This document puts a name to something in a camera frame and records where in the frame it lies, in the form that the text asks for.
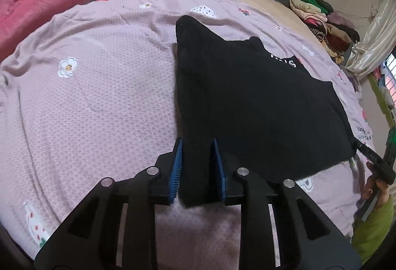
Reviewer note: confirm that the black garment with orange cuffs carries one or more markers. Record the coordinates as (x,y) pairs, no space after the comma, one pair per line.
(247,97)

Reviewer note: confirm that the person's green-sleeved right forearm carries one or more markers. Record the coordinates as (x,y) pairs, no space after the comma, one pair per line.
(376,226)

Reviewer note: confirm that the green cloth strip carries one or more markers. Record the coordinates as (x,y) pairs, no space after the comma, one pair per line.
(382,97)

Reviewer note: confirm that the lilac flower-print sheet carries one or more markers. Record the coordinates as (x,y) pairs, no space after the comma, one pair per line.
(108,87)

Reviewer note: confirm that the window with grille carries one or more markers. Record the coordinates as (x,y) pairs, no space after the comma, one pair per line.
(390,78)

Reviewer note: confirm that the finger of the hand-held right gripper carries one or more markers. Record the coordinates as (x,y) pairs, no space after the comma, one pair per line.
(368,153)

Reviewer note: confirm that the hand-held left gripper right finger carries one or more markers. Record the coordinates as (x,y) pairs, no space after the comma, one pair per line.
(218,171)

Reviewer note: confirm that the pile of mixed clothes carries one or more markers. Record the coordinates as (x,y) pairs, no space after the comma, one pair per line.
(324,25)

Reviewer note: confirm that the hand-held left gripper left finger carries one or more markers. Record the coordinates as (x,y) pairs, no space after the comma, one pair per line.
(176,165)

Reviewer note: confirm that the person's right hand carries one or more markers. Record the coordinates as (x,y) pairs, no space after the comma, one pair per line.
(379,192)

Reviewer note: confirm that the cream satin curtain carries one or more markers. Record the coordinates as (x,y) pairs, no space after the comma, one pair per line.
(374,41)

